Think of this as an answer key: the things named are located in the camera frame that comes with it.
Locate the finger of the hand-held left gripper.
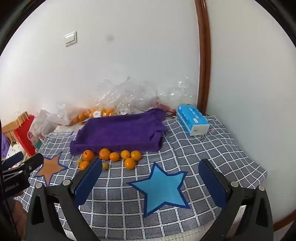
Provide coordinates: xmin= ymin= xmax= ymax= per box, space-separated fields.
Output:
xmin=2 ymin=153 xmax=44 ymax=180
xmin=2 ymin=152 xmax=25 ymax=171

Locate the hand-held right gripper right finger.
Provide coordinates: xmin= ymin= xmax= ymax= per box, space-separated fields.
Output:
xmin=198 ymin=159 xmax=274 ymax=241

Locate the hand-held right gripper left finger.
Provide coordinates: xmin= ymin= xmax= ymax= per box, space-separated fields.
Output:
xmin=25 ymin=158 xmax=103 ymax=241

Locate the large orange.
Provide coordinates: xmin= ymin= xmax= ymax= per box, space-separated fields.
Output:
xmin=124 ymin=158 xmax=136 ymax=170
xmin=99 ymin=148 xmax=111 ymax=161
xmin=83 ymin=150 xmax=95 ymax=162

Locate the red paper bag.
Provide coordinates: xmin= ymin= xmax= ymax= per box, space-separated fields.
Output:
xmin=13 ymin=111 xmax=37 ymax=156

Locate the grey checkered star blanket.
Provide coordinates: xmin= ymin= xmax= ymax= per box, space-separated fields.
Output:
xmin=17 ymin=113 xmax=267 ymax=239

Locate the white plastic bag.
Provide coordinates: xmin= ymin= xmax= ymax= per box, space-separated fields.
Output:
xmin=29 ymin=109 xmax=58 ymax=142

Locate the purple towel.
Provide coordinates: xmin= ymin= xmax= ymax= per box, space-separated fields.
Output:
xmin=69 ymin=108 xmax=169 ymax=156

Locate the whitish plastic bag with label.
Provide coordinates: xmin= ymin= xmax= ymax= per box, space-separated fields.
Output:
xmin=57 ymin=102 xmax=116 ymax=127

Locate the blue white tissue pack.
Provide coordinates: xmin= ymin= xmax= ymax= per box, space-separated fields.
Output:
xmin=177 ymin=104 xmax=210 ymax=136

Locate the heap of bagged mandarins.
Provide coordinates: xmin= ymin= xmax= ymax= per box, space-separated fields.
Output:
xmin=69 ymin=107 xmax=116 ymax=126

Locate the large clear plastic bag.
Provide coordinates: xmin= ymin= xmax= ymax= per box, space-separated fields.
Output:
xmin=95 ymin=75 xmax=160 ymax=115

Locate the crinkled clear plastic bag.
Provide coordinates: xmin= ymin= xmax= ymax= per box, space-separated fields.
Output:
xmin=158 ymin=80 xmax=199 ymax=112

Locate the brown wooden door frame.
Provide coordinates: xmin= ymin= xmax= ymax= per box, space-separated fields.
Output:
xmin=194 ymin=0 xmax=212 ymax=115

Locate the white wall light switch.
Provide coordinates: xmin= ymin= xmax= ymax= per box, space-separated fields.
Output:
xmin=64 ymin=31 xmax=78 ymax=47

